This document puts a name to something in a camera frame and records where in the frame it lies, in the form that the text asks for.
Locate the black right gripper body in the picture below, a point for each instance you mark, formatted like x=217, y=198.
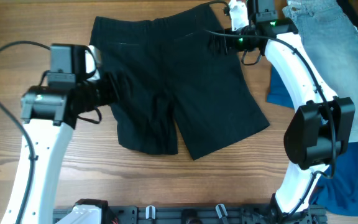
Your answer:
x=217, y=43

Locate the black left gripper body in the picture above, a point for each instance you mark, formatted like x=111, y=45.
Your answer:
x=101, y=91

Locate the black shorts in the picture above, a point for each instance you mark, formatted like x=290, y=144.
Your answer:
x=172, y=78

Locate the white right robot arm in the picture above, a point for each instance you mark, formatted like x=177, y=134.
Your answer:
x=320, y=129

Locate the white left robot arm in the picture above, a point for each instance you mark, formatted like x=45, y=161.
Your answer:
x=49, y=116

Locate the light blue denim shorts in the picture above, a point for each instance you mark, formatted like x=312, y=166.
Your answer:
x=331, y=41

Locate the blue t-shirt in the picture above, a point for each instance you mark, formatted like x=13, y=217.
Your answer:
x=340, y=195

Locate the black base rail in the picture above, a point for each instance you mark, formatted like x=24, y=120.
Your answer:
x=197, y=214

